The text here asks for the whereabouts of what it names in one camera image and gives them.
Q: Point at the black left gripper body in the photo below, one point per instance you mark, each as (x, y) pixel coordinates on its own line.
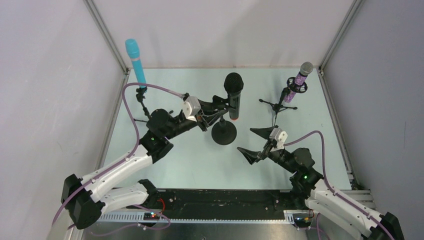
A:
(204, 118)

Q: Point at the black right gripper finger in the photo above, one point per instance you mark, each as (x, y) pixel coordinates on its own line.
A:
(251, 156)
(263, 132)

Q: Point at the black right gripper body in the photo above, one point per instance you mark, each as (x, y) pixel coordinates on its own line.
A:
(265, 149)

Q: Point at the black round-base mic stand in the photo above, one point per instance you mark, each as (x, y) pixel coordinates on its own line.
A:
(223, 132)

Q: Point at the black microphone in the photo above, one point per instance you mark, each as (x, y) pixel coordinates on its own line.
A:
(233, 86)

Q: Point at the black shock-mount tripod stand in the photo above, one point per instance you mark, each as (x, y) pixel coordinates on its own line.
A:
(279, 106)

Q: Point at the black tripod mic stand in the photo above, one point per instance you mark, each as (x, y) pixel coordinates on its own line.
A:
(140, 97)

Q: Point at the purple glitter microphone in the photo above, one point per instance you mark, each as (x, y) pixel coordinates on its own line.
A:
(297, 85)

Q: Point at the blue toy microphone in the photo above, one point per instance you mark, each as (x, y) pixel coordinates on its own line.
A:
(133, 52)

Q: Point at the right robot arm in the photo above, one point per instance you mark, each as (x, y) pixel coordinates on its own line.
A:
(312, 189)

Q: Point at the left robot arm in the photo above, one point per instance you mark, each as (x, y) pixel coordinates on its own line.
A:
(89, 197)

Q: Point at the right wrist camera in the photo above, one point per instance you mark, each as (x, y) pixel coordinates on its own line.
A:
(277, 139)

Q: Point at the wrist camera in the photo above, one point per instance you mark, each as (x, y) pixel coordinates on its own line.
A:
(190, 108)
(277, 139)

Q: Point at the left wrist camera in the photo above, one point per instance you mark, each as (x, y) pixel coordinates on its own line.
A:
(190, 108)

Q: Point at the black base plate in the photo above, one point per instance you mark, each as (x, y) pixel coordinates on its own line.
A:
(227, 205)

